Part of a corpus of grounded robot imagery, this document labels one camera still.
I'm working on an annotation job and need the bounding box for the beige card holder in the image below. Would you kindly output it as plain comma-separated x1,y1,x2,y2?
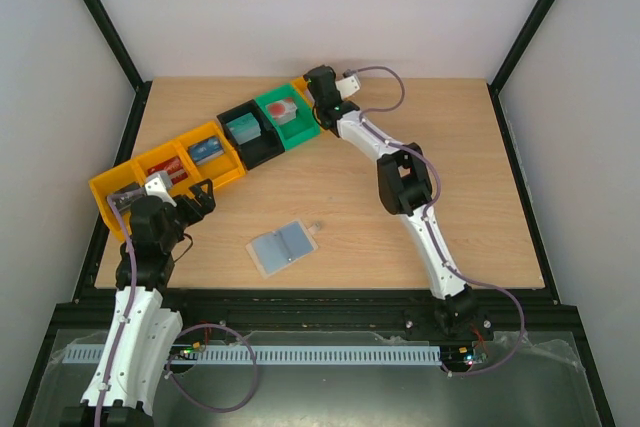
245,220,322,278

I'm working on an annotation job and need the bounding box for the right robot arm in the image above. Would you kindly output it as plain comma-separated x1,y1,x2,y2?
303,65,478,339

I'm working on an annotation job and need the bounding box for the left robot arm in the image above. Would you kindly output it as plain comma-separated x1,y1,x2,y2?
59,173,216,426

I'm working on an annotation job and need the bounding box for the blue card stack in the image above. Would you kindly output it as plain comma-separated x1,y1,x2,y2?
187,136,224,165

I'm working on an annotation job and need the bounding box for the black VIP card stack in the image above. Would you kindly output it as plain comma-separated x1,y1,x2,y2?
106,182,145,216

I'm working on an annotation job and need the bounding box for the red circle card stack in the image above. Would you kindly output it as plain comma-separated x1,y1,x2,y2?
266,97,298,126

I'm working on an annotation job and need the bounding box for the yellow bin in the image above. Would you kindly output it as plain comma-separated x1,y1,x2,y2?
134,141,201,185
177,122,246,188
89,160,146,242
290,76,325,131

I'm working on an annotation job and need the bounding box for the yellow bin far left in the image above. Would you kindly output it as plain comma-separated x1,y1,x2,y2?
89,160,146,242

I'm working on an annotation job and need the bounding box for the black bin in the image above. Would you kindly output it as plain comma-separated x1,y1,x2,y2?
217,100,285,170

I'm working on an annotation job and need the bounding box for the green bin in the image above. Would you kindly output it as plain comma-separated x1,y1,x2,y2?
255,83,320,151

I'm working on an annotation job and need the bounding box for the yellow bin far right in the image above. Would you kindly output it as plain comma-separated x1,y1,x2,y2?
290,76,325,131

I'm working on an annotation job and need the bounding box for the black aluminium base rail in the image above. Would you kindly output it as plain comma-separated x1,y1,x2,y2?
49,287,586,343

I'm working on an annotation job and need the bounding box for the white slotted cable duct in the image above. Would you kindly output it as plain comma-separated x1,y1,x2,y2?
64,344,443,366

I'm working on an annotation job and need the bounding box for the left black frame post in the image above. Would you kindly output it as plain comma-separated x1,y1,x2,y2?
52,0,151,93

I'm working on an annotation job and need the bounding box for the black frame post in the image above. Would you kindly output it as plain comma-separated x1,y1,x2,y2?
488,0,589,93
52,0,151,93

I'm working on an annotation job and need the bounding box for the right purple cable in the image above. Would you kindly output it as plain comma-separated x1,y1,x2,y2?
344,65,527,379

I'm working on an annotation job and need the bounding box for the right black frame post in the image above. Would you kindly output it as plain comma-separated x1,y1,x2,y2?
488,0,589,93

